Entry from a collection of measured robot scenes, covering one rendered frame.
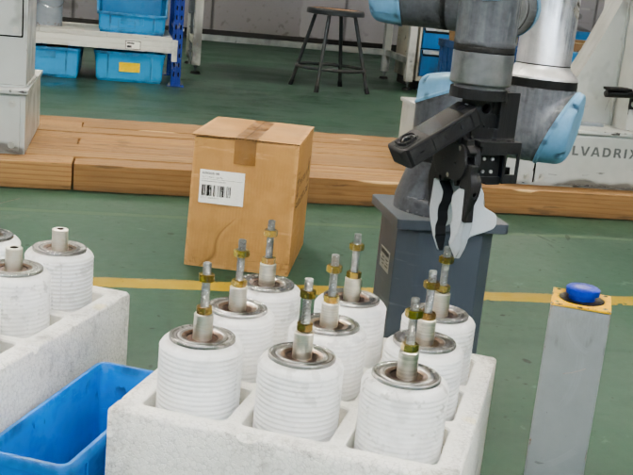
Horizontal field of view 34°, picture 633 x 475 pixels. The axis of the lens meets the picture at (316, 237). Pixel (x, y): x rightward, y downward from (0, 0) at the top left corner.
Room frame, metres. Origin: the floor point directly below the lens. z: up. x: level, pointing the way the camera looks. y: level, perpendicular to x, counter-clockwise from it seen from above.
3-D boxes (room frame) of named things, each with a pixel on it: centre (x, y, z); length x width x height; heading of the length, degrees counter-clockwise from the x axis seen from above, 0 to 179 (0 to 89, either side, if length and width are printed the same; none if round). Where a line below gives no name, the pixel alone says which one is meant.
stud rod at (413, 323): (1.05, -0.11, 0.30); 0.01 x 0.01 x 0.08
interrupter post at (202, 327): (1.11, 0.12, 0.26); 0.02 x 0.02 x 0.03
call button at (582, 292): (1.20, -0.32, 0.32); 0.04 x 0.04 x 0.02
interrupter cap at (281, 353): (1.08, 0.00, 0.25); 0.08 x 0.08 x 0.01
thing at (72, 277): (1.41, 0.36, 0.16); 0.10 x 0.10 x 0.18
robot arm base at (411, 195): (1.70, -0.20, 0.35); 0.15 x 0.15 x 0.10
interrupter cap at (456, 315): (1.28, -0.17, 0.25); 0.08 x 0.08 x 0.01
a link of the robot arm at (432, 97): (1.70, -0.21, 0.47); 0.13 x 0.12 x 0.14; 69
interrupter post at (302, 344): (1.08, 0.00, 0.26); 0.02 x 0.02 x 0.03
